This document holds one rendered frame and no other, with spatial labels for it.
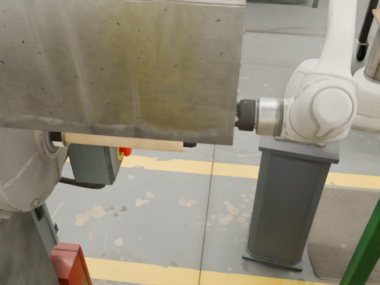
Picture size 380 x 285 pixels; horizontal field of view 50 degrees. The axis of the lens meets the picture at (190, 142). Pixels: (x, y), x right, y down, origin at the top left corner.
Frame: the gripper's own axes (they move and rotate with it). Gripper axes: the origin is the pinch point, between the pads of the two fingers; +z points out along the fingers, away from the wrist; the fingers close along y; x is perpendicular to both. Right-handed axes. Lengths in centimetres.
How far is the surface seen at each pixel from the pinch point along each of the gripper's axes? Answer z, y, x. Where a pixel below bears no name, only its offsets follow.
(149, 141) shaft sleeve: -2.9, -33.4, 19.1
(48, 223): 32.2, -14.7, -30.2
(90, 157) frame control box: 16.7, -13.1, -5.5
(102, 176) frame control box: 14.7, -13.2, -11.3
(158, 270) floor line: 13, 20, -107
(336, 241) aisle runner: -70, 45, -107
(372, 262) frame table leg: -61, -2, -51
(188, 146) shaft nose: -8.7, -33.1, 18.5
